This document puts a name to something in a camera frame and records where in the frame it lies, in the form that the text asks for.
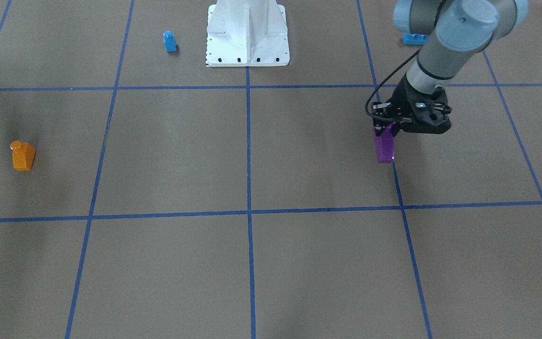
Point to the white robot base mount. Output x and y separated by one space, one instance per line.
247 33

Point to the small blue block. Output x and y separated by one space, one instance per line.
169 42

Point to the purple trapezoid block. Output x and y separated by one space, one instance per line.
384 148

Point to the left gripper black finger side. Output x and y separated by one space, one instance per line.
379 116

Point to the long blue studded block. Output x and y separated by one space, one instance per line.
412 39

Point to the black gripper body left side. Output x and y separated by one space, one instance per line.
401 102

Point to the left gripper black finger block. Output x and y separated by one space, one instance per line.
390 130

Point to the orange trapezoid block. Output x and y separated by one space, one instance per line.
23 155

